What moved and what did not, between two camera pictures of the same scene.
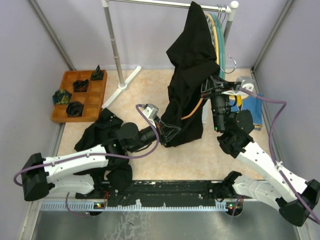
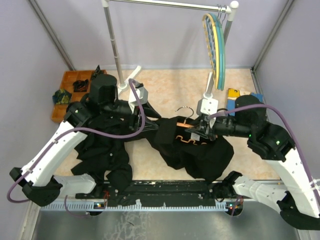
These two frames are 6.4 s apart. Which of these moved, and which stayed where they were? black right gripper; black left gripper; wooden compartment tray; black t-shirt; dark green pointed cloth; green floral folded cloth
Moved: black t-shirt; black right gripper; black left gripper
Stayed: dark green pointed cloth; wooden compartment tray; green floral folded cloth
